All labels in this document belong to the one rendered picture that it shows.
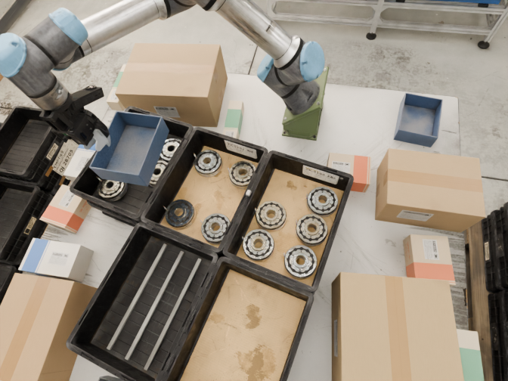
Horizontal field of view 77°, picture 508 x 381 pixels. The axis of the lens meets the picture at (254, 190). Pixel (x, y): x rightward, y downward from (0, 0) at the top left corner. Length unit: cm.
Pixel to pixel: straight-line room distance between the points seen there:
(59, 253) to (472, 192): 145
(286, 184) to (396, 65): 185
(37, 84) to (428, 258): 119
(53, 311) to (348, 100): 140
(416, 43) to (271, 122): 181
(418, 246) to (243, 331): 64
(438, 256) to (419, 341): 33
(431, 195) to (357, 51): 186
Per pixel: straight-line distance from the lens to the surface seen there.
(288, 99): 127
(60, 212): 146
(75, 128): 91
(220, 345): 105
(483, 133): 262
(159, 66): 152
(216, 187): 118
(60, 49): 85
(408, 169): 122
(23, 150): 218
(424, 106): 161
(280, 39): 107
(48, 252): 140
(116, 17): 101
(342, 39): 295
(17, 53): 81
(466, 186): 127
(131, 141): 107
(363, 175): 127
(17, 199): 219
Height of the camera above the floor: 186
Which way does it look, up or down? 64 degrees down
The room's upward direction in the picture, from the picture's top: 12 degrees counter-clockwise
